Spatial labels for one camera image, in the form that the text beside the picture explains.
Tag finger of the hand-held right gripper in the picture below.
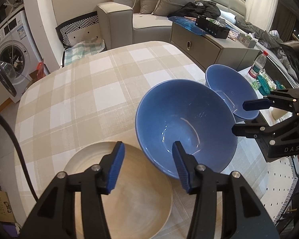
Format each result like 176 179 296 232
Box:
242 88 299 112
231 111 299 140

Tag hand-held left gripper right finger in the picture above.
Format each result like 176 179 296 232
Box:
172 141 281 239

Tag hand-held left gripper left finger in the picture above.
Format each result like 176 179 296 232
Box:
19 141 126 239

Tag blue bowl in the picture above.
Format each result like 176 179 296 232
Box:
135 80 238 180
205 64 260 120

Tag cream ridged plate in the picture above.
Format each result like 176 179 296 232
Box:
63 141 173 239

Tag teal plastic item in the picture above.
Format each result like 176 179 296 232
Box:
251 72 274 95

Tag plastic water bottle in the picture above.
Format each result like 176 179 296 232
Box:
248 50 268 80

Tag white dotted mat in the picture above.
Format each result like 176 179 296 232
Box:
263 154 299 227

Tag grey tissue box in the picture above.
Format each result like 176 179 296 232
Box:
236 33 259 48

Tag grey crumpled clothes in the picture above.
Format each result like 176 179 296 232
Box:
235 15 297 56

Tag grey side cabinet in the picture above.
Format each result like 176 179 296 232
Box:
170 21 261 72

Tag beige checked tablecloth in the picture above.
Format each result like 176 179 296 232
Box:
14 40 297 239

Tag black rectangular box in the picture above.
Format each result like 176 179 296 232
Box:
195 15 231 40

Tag black jacket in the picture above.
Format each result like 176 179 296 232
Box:
174 0 221 21

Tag printed cardboard box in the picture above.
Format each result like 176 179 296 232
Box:
0 188 17 224

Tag open cardboard box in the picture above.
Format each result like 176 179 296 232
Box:
28 68 47 82

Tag pale checked cloth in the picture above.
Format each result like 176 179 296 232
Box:
63 38 107 67

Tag small red carton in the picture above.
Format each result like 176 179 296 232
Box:
36 62 46 79

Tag washing machine round door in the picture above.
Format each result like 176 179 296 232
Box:
0 57 17 97

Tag grey sofa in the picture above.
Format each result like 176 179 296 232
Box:
97 0 248 50

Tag white washing machine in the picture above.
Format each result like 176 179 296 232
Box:
0 6 49 103

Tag black cable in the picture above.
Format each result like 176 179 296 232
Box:
0 106 39 203

